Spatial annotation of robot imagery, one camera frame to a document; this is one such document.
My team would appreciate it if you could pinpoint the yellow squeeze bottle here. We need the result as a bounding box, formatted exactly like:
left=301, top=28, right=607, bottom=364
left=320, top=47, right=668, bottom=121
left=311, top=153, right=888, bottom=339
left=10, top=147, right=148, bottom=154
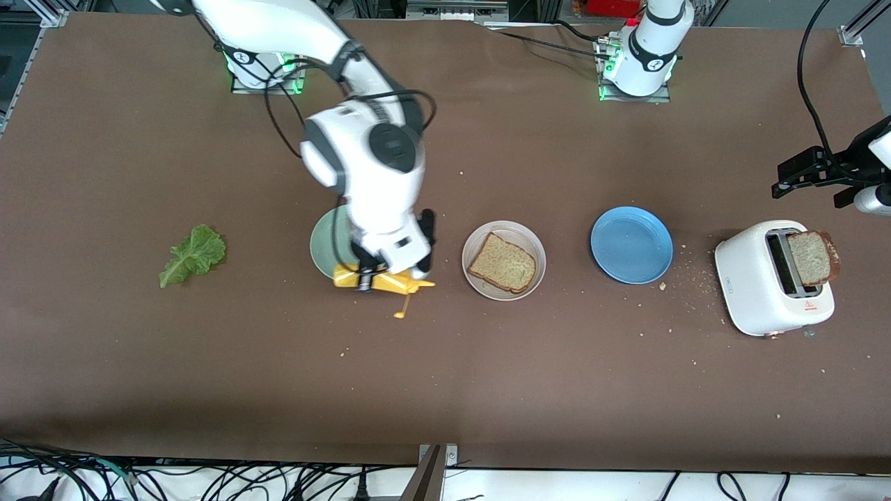
left=332, top=262, right=436, bottom=320

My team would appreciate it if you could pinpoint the brown bread slice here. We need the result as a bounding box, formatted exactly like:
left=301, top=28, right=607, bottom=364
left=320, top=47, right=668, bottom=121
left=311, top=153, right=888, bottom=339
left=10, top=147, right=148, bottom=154
left=467, top=232, right=537, bottom=294
left=787, top=230, right=842, bottom=287

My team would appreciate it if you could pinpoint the green lettuce leaf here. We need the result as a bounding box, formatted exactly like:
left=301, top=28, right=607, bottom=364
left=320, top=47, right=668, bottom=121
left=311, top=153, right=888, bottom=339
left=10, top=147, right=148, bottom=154
left=159, top=223, right=228, bottom=289

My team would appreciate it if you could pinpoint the mint green plate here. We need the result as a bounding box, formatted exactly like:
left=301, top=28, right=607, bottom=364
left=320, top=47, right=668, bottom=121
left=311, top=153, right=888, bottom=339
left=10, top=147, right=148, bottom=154
left=310, top=207, right=363, bottom=281

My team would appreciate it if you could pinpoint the beige plate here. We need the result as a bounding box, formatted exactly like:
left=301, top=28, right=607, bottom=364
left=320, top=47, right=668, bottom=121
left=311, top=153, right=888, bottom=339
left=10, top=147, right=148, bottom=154
left=462, top=221, right=547, bottom=301

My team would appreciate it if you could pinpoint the blue plate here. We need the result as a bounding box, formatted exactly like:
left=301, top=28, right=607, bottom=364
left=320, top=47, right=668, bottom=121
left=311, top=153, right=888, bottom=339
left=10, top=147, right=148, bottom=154
left=590, top=206, right=675, bottom=285

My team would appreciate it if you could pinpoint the white toaster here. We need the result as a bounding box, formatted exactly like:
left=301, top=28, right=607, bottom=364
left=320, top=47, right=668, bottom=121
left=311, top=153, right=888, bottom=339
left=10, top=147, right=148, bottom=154
left=714, top=220, right=836, bottom=339

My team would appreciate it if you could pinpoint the red box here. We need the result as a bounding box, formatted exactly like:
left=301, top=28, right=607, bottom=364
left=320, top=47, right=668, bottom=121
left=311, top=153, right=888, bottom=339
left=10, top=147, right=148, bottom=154
left=588, top=0, right=641, bottom=18

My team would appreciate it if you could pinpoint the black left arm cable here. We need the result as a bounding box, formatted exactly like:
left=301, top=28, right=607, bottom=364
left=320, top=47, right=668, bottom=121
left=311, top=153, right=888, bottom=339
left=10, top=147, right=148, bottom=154
left=797, top=0, right=836, bottom=157

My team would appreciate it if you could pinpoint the aluminium frame rail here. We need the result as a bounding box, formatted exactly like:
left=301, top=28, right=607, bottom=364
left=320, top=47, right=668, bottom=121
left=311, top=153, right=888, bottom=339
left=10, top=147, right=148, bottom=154
left=0, top=10, right=70, bottom=136
left=839, top=0, right=891, bottom=48

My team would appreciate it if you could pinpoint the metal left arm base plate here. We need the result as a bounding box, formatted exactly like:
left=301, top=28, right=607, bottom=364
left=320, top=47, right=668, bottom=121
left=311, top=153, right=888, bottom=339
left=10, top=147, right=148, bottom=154
left=595, top=38, right=672, bottom=104

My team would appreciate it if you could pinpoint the black cable tangle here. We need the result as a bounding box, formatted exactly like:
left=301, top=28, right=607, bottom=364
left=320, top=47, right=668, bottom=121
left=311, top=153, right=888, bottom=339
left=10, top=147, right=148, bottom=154
left=0, top=437, right=418, bottom=501

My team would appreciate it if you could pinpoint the aluminium profile bracket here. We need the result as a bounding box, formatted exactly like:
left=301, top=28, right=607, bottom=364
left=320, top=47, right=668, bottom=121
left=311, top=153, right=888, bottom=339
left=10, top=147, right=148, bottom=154
left=400, top=443, right=460, bottom=501

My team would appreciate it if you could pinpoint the black cable on table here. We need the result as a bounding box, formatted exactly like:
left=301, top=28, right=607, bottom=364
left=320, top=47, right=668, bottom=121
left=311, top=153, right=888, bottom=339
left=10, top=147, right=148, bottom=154
left=487, top=19, right=610, bottom=60

